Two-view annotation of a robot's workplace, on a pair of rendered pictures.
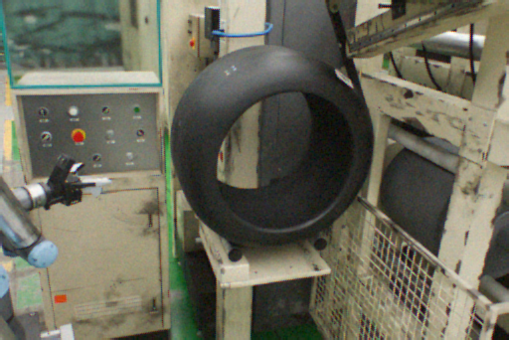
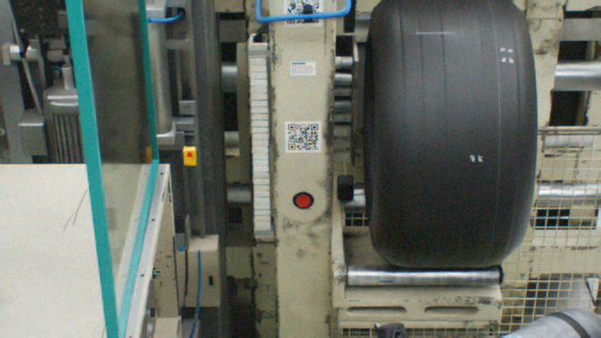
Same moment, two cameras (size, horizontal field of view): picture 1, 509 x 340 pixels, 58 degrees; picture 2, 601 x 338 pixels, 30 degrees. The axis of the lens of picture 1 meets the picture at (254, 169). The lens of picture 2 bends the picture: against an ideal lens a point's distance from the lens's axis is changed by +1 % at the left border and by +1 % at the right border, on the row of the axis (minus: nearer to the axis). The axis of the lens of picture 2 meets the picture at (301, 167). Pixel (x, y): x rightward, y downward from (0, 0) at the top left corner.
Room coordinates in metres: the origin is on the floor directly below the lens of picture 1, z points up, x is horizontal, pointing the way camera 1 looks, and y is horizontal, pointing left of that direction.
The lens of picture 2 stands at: (1.00, 2.05, 2.42)
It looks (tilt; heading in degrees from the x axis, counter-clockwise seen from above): 32 degrees down; 288
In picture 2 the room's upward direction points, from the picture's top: straight up
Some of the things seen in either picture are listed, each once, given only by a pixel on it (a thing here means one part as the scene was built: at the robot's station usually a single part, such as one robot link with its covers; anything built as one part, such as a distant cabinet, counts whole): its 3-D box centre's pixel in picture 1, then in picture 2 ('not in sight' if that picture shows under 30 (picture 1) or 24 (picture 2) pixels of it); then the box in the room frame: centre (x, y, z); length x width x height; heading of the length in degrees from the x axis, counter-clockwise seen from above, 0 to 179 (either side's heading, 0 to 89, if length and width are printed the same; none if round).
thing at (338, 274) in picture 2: not in sight; (336, 237); (1.57, 0.02, 0.90); 0.40 x 0.03 x 0.10; 108
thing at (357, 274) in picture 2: (222, 228); (421, 274); (1.35, 0.10, 0.90); 0.35 x 0.05 x 0.05; 18
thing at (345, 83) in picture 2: not in sight; (316, 100); (1.72, -0.33, 1.05); 0.20 x 0.15 x 0.30; 18
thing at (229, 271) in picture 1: (222, 245); (418, 298); (1.35, 0.10, 0.83); 0.36 x 0.09 x 0.06; 18
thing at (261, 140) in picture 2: not in sight; (263, 140); (1.71, 0.12, 1.19); 0.05 x 0.04 x 0.48; 108
